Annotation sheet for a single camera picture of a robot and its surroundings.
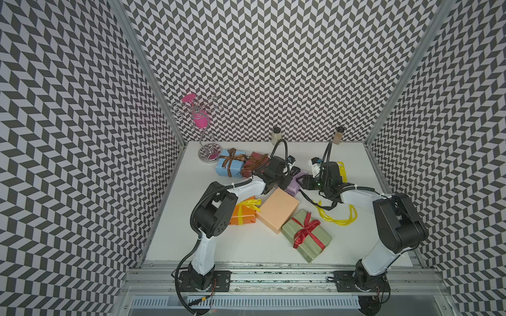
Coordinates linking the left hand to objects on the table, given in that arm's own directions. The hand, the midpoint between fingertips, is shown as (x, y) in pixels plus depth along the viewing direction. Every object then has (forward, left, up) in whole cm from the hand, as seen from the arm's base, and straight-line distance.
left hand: (287, 177), depth 95 cm
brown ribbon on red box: (+9, +16, 0) cm, 19 cm away
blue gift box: (+8, +28, +1) cm, 30 cm away
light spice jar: (+28, +4, +1) cm, 29 cm away
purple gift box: (-5, -3, -1) cm, 6 cm away
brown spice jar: (+30, -32, -1) cm, 44 cm away
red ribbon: (-27, -3, -1) cm, 27 cm away
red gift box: (+10, +21, -1) cm, 23 cm away
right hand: (-2, -6, -1) cm, 6 cm away
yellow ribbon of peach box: (+9, -31, -6) cm, 33 cm away
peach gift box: (-16, +6, -3) cm, 17 cm away
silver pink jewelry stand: (+35, +46, +16) cm, 60 cm away
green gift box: (-32, -5, -2) cm, 33 cm away
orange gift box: (-19, +18, 0) cm, 26 cm away
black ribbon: (-12, -18, -9) cm, 24 cm away
